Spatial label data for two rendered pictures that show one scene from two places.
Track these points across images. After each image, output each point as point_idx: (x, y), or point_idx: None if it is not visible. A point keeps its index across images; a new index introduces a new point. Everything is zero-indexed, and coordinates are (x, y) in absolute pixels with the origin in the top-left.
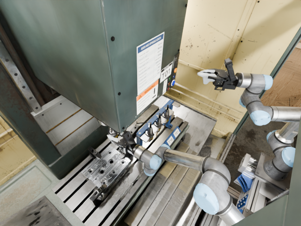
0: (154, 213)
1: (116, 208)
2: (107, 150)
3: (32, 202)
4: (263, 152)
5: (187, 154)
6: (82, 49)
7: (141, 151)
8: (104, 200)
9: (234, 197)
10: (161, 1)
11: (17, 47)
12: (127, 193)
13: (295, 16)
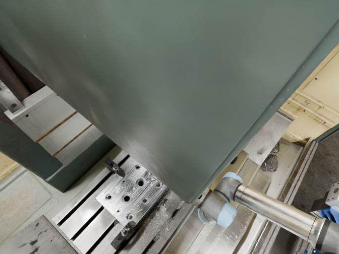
0: (199, 253)
1: (148, 253)
2: (134, 165)
3: (25, 224)
4: (334, 157)
5: (282, 205)
6: (137, 6)
7: (203, 195)
8: (130, 240)
9: None
10: None
11: None
12: (164, 231)
13: None
